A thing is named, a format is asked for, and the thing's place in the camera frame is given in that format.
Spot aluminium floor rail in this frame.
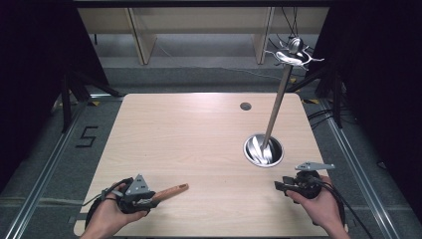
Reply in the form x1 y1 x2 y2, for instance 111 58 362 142
318 99 401 239
2 98 93 239

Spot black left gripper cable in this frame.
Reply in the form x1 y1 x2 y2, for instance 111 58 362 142
82 177 134 230

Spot black curtain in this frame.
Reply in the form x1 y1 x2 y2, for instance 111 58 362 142
312 0 422 213
0 0 109 193

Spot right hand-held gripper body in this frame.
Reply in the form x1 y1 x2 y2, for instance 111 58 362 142
293 161 336 200

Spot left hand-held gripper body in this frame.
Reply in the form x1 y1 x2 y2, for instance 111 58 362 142
110 173 157 215

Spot black tripod stand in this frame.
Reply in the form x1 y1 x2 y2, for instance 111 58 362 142
286 63 346 129
60 68 124 134

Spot black hanging cables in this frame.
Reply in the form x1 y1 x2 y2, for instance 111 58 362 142
268 6 316 52

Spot brown wooden handle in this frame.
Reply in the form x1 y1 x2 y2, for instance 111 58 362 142
151 182 190 204

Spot person's left hand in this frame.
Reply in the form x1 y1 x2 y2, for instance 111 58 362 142
82 181 149 239

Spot light wooden shelf unit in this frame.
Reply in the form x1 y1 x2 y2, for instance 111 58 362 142
77 6 330 66

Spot white floor cable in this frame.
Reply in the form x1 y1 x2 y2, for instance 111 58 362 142
154 42 284 82

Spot person's right hand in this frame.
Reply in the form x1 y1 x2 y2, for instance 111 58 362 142
286 175 348 233

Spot black floor cables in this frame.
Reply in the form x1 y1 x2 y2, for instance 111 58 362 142
307 107 343 129

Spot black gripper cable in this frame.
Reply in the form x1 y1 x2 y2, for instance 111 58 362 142
309 176 375 239
82 177 134 230

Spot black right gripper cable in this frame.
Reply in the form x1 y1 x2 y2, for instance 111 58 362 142
309 176 375 239

